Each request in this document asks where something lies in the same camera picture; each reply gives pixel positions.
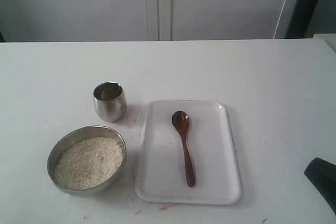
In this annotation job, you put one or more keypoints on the black vertical post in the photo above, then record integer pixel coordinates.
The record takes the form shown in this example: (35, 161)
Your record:
(300, 18)

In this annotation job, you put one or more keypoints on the steel cup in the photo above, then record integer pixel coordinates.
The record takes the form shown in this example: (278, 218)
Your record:
(109, 101)

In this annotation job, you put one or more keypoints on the steel bowl of rice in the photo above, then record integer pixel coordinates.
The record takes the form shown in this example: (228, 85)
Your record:
(87, 160)

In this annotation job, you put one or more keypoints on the white cabinet with doors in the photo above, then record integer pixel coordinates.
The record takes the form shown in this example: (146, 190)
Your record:
(144, 20)

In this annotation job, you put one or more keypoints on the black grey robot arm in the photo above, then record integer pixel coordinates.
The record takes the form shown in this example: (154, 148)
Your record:
(322, 175)

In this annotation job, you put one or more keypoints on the brown wooden spoon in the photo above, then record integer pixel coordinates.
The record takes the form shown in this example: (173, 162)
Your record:
(181, 122)

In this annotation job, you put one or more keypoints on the white plastic tray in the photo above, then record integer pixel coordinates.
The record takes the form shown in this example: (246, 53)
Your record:
(161, 175)

